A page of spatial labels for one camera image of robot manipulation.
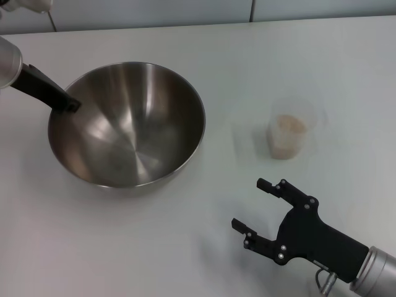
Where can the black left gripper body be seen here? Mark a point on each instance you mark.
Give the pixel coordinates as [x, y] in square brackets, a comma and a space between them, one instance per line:
[37, 85]

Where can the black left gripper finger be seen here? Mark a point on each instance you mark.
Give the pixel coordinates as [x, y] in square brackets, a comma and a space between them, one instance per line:
[66, 103]

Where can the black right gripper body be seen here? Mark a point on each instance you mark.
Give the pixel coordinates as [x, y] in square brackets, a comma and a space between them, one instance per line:
[318, 241]

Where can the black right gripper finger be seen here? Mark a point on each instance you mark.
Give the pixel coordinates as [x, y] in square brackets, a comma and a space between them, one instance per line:
[294, 196]
[263, 246]

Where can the clear plastic measuring cup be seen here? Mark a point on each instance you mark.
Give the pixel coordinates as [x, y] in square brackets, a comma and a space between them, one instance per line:
[289, 145]

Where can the beige rice grains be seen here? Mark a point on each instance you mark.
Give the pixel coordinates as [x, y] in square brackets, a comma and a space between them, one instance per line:
[288, 123]

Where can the stainless steel mixing bowl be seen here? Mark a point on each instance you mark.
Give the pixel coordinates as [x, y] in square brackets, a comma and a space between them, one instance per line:
[139, 123]

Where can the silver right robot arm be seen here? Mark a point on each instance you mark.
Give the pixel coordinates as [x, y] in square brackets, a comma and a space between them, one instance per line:
[380, 269]

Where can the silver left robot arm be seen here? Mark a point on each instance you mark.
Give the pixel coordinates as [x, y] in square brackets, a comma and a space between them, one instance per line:
[7, 62]

